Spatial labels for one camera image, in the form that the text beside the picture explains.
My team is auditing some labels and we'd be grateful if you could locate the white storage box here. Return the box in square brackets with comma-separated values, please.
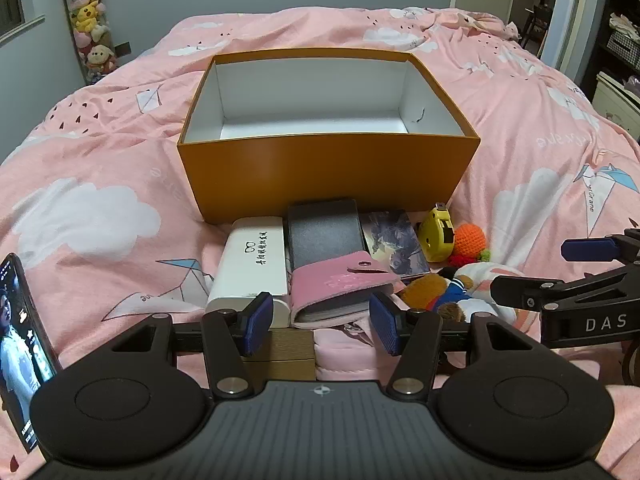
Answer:
[594, 71, 640, 136]

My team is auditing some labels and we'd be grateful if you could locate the brown plush bear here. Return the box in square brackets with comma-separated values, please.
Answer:
[400, 262, 526, 332]

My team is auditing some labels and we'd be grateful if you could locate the orange cardboard box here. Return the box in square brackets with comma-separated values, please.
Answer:
[176, 48, 482, 225]

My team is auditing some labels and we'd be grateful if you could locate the black rectangular box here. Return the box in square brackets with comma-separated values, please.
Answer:
[286, 198, 373, 271]

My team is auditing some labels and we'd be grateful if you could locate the white door frame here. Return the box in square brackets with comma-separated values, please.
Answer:
[540, 0, 603, 77]

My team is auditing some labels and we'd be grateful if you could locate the pink card holder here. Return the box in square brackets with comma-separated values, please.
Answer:
[289, 250, 407, 330]

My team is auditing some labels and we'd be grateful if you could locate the orange crochet toy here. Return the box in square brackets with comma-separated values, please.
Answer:
[446, 223, 491, 267]

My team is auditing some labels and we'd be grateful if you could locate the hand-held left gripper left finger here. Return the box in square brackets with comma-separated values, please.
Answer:
[107, 291, 275, 401]

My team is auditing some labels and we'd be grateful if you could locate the yellow tape measure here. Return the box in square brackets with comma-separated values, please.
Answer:
[417, 201, 456, 262]

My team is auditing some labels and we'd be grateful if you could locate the woven basket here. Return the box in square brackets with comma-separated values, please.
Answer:
[606, 29, 640, 67]

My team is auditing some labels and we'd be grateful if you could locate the gold box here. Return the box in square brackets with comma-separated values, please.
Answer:
[245, 327, 317, 382]

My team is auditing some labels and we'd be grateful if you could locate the white rectangular case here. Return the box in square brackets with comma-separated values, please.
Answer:
[206, 216, 291, 328]

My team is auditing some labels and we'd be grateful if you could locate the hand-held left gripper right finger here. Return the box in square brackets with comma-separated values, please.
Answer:
[369, 291, 540, 402]

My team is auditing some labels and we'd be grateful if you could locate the window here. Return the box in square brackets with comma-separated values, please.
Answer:
[0, 0, 47, 45]

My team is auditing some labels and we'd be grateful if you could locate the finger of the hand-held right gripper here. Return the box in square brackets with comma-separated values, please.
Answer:
[560, 228, 640, 264]
[490, 262, 640, 312]

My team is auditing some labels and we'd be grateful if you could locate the dark chair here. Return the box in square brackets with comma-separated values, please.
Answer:
[520, 4, 552, 47]

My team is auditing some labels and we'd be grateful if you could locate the dark photo booklet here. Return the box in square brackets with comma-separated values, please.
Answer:
[359, 209, 432, 281]

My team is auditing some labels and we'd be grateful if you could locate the smartphone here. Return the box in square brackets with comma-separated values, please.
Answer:
[0, 252, 63, 456]

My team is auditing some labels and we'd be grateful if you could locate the tube of plush toys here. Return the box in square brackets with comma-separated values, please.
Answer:
[54, 0, 121, 86]

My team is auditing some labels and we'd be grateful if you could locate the pink pouch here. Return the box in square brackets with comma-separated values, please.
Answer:
[312, 322, 451, 382]

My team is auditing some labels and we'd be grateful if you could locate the dark shelf unit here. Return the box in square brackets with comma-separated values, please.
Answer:
[594, 0, 640, 137]

